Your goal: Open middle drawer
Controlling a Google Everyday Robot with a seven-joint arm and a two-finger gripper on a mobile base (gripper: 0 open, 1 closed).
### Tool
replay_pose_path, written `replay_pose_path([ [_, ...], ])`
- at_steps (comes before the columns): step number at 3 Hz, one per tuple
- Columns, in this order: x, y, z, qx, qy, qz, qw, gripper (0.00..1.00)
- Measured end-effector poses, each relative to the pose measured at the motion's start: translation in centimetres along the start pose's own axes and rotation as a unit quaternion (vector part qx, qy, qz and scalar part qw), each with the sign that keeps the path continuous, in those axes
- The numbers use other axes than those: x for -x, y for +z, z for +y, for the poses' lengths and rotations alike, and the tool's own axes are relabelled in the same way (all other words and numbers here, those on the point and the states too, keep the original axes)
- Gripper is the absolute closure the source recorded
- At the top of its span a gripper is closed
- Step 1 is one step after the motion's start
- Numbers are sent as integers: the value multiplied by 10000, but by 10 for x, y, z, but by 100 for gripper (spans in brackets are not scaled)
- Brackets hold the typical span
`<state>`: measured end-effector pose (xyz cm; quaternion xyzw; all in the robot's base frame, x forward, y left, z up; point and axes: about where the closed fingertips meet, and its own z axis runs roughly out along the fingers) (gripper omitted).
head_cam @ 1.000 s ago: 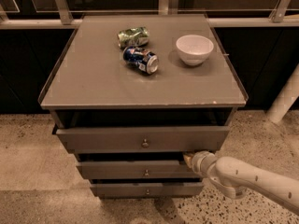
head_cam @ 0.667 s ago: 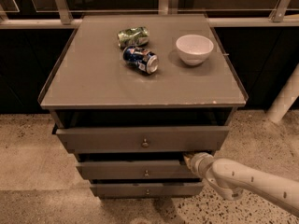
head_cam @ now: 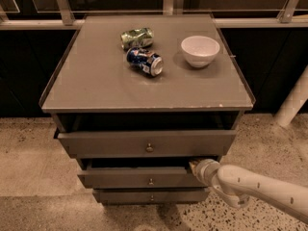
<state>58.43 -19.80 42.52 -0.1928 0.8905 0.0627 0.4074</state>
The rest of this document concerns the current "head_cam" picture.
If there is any grey bottom drawer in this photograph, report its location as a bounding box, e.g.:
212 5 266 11
92 188 210 205

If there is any metal railing frame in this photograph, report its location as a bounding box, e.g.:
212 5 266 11
0 0 308 30

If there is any grey top drawer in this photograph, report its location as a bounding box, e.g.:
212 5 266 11
58 130 236 158

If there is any white ceramic bowl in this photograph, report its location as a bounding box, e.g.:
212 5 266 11
181 36 220 68

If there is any grey drawer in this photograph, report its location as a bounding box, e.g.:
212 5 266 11
58 130 236 158
78 157 203 189
92 188 210 205

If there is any white diagonal pole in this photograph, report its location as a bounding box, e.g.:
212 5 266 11
274 65 308 127

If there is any crushed blue soda can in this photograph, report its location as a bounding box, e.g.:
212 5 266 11
126 47 164 77

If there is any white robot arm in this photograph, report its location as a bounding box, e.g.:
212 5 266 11
190 159 308 223

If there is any crushed green soda can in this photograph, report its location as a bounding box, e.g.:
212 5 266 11
120 28 154 51

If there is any grey drawer cabinet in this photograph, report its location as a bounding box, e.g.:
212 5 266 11
38 13 257 206

